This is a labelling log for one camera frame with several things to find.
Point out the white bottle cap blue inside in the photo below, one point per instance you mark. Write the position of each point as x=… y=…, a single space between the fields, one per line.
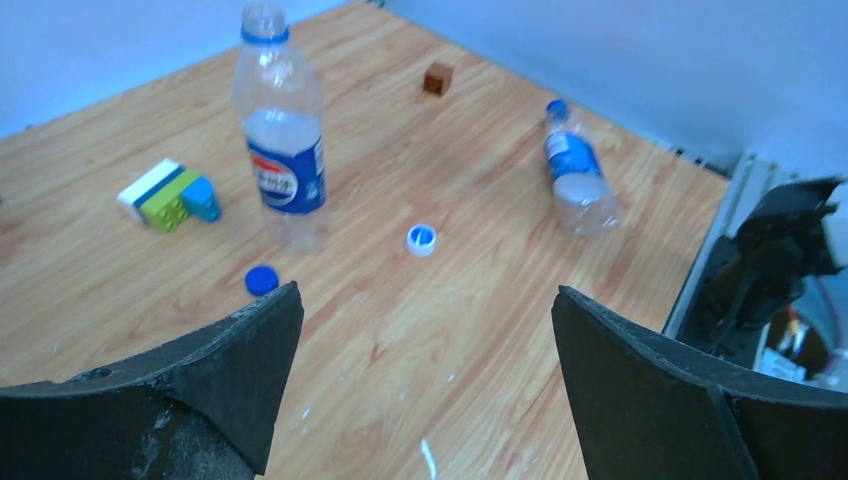
x=421 y=240

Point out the clear Pepsi bottle blue label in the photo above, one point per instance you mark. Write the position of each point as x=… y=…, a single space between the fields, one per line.
x=278 y=100

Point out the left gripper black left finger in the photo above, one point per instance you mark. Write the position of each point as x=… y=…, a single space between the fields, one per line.
x=201 y=406

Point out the clear bottle blue cap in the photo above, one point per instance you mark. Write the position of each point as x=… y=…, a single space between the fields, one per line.
x=586 y=202

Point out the coloured toy brick stack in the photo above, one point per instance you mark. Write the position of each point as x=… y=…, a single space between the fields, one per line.
x=168 y=194

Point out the brown small block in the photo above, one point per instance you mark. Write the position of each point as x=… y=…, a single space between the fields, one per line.
x=438 y=78

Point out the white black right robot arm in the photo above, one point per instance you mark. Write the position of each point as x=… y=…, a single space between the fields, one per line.
x=751 y=276

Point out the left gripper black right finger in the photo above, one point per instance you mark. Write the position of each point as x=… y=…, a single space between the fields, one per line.
x=649 y=407

